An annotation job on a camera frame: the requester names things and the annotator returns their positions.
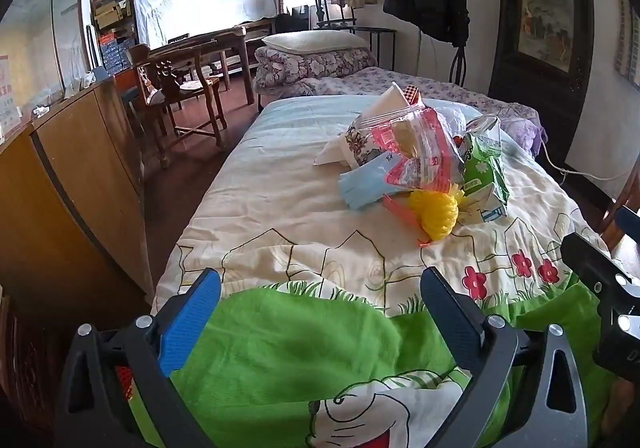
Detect cartoon print blanket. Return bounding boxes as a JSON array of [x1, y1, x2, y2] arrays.
[[150, 96, 640, 448]]

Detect yellow mesh ball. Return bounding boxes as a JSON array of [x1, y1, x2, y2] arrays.
[[407, 183, 468, 241]]

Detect light wooden cabinet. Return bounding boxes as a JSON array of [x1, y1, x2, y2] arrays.
[[0, 76, 156, 309]]

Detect purple cloth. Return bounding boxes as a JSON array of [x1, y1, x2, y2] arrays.
[[500, 115, 546, 159]]

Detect white pillow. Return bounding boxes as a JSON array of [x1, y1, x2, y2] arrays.
[[261, 31, 371, 55]]

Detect red print wall calendar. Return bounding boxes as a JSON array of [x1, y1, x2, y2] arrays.
[[0, 53, 23, 129]]

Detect carved wooden chair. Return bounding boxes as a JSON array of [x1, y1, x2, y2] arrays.
[[127, 41, 226, 169]]

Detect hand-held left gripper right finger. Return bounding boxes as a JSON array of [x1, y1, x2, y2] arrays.
[[420, 267, 588, 448]]

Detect green milk carton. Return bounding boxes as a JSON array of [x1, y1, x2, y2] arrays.
[[457, 115, 511, 224]]

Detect shelf of boxes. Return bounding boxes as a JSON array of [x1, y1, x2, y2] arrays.
[[90, 0, 138, 74]]

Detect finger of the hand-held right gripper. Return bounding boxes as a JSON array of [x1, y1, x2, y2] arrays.
[[560, 231, 633, 301], [616, 207, 640, 241]]

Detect floral bedsheet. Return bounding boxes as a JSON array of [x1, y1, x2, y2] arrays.
[[310, 66, 541, 129]]

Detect folded floral quilt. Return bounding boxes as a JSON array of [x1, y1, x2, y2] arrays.
[[254, 47, 378, 96]]

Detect clear zip bag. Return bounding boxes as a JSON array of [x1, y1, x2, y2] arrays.
[[362, 106, 466, 194]]

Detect wooden table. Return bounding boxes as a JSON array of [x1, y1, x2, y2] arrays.
[[150, 26, 256, 106]]

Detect white paper bag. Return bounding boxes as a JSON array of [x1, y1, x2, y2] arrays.
[[314, 82, 423, 166]]

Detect white cable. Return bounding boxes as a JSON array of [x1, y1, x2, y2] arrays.
[[537, 133, 631, 181]]

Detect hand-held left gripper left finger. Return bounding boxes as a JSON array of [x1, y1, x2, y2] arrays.
[[54, 268, 223, 448]]

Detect dark framed landscape painting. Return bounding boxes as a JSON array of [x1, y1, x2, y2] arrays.
[[487, 0, 596, 114]]

